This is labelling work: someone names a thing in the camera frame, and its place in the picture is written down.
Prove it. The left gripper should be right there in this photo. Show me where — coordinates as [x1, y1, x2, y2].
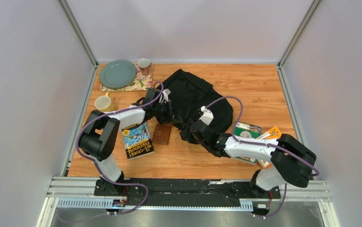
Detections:
[153, 101, 184, 125]

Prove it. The black backpack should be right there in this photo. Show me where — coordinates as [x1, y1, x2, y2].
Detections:
[156, 69, 234, 144]

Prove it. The Treehouse storey book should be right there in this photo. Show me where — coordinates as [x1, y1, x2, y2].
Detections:
[121, 122, 155, 160]

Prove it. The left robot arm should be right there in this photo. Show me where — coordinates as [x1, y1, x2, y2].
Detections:
[76, 86, 170, 196]

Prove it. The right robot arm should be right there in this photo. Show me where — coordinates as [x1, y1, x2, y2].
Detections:
[181, 120, 319, 198]

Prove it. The brown leather wallet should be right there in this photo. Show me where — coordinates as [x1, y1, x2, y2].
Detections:
[152, 124, 172, 145]

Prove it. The floral tray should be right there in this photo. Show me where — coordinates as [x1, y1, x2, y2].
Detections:
[98, 62, 153, 92]

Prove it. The green coin book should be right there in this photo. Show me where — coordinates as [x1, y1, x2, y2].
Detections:
[233, 122, 262, 166]

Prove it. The brown patterned mug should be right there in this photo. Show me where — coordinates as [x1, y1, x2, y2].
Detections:
[137, 58, 151, 76]

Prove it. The yellow mug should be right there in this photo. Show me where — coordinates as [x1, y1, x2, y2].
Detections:
[94, 92, 115, 112]

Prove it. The grey-green plate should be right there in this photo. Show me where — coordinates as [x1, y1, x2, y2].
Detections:
[99, 60, 136, 89]

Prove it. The orange book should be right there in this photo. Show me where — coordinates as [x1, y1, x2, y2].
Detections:
[257, 126, 282, 168]

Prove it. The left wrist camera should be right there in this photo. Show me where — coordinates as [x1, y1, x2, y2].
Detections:
[159, 89, 171, 104]

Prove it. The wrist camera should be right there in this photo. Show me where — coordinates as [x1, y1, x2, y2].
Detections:
[159, 89, 171, 104]
[199, 106, 214, 125]

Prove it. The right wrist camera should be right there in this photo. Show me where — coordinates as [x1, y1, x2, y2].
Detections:
[199, 106, 214, 125]

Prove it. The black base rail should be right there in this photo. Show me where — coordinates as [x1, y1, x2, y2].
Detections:
[94, 178, 282, 210]

